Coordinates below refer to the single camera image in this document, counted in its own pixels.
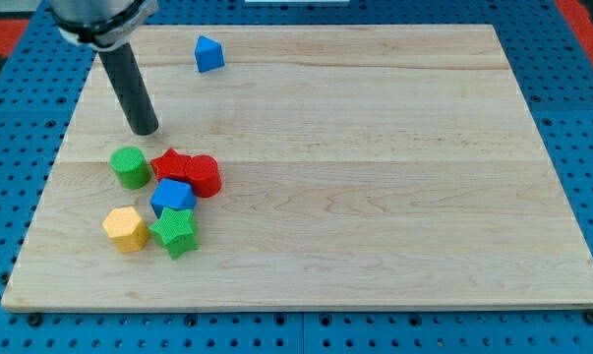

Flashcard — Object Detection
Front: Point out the blue cube block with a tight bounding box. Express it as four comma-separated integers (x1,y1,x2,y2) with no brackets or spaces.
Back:
149,178,197,218

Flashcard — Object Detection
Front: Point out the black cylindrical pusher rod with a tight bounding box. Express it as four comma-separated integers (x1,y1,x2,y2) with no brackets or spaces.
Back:
98,43,159,136

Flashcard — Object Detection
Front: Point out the light wooden board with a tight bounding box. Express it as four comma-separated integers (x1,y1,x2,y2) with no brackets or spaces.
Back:
2,25,593,313

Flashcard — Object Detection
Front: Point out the yellow hexagon block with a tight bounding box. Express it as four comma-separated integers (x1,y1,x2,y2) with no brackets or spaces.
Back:
102,206,149,253

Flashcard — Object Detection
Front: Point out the green cylinder block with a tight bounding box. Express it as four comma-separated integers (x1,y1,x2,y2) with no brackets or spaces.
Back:
109,147,151,190

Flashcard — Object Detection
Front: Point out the red cylinder block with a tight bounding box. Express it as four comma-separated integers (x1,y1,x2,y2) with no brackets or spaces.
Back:
184,154,222,198

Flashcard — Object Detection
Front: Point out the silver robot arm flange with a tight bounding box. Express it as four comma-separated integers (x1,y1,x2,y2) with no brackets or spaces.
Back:
48,0,159,52

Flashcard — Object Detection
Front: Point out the red star block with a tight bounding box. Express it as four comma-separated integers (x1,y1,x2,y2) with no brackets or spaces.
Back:
149,147,191,182

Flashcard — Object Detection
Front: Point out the blue triangle block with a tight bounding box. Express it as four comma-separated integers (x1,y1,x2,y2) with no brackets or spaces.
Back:
194,35,225,73

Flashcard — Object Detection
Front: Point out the green star block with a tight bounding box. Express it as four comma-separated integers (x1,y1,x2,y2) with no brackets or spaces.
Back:
148,207,199,260

